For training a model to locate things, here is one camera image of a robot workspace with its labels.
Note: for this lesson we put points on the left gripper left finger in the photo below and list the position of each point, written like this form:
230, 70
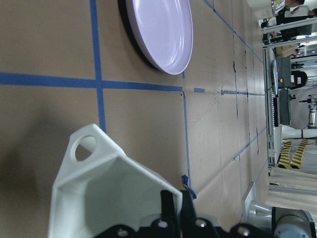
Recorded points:
168, 212

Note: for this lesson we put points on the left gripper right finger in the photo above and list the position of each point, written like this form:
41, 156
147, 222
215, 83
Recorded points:
188, 213

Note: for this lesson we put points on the white faceted cup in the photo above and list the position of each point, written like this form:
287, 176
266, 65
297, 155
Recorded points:
98, 186

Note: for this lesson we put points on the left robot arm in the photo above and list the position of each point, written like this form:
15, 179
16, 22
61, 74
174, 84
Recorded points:
259, 220

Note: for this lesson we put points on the lavender plate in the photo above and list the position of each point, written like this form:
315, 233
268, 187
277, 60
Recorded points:
163, 31

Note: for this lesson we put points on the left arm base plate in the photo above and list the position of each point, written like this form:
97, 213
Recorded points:
247, 198

